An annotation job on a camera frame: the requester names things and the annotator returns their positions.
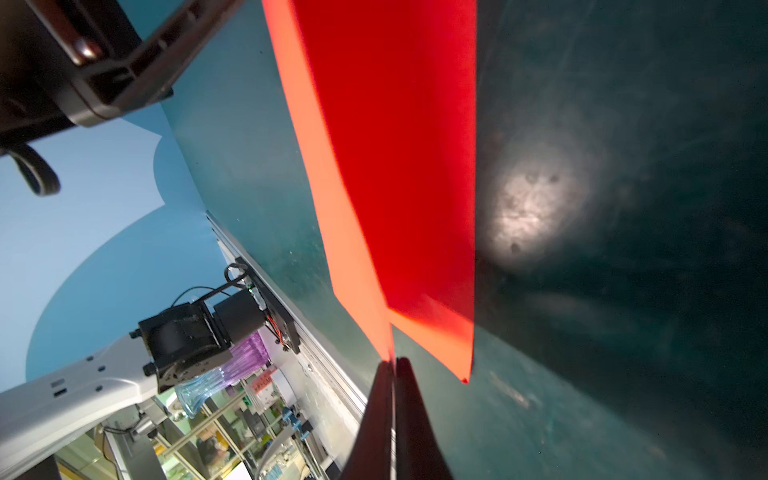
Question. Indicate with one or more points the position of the red square paper sheet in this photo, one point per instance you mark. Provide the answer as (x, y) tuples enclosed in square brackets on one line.
[(382, 98)]

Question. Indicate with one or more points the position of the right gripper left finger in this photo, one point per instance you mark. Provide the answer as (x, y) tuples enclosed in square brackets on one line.
[(370, 457)]

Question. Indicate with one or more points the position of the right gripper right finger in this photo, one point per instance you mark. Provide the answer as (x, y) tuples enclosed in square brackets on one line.
[(418, 456)]

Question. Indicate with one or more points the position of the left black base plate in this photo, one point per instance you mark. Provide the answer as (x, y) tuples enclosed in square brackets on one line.
[(284, 322)]

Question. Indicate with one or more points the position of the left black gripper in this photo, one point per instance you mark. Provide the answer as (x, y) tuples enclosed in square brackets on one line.
[(83, 63)]

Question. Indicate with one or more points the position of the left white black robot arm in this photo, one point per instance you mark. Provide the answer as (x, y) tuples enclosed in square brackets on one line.
[(178, 344)]

